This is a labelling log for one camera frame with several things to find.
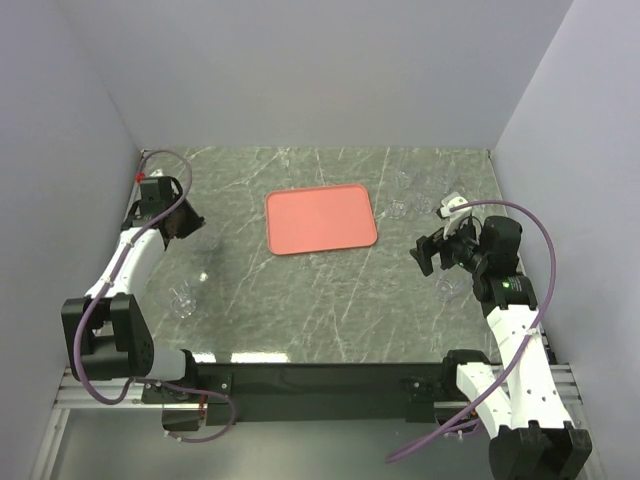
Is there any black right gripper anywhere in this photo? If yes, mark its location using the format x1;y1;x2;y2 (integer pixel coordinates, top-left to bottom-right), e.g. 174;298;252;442
410;218;489;276

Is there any clear faceted glass tumbler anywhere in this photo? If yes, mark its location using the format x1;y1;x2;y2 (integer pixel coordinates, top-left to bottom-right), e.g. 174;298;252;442
192;226;220;253
385;199;409;220
435;269;468;302
412;190;434;214
393;169;414;190
168;281;197;319
430;172;452;199

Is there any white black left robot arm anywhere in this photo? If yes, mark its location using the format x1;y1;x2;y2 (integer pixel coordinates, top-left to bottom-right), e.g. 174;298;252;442
61;176;204;402

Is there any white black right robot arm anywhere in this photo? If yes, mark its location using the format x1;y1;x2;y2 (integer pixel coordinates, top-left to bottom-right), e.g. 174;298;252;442
410;216;592;479

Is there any pink rectangular plastic tray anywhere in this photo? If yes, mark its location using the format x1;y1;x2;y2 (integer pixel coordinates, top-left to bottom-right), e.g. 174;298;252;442
265;184;378;256

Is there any black front mounting beam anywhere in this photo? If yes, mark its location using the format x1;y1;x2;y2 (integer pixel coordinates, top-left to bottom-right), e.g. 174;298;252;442
142;360;481;426

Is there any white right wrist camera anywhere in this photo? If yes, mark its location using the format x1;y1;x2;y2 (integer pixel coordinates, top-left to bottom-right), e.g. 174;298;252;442
437;192;472;239

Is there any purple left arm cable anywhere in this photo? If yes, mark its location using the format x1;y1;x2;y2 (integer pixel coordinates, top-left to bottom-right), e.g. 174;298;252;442
72;148;194;405

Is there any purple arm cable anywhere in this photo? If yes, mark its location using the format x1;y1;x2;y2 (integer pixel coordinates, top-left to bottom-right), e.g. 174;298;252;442
385;199;557;464
72;148;194;405

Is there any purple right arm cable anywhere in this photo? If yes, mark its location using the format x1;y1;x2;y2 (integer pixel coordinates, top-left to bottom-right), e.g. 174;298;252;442
385;199;557;464

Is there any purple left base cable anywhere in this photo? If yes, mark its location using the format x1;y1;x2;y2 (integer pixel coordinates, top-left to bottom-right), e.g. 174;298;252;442
164;389;239;445

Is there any aluminium extrusion frame rail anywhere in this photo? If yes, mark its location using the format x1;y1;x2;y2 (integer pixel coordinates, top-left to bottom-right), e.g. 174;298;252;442
49;147;154;480

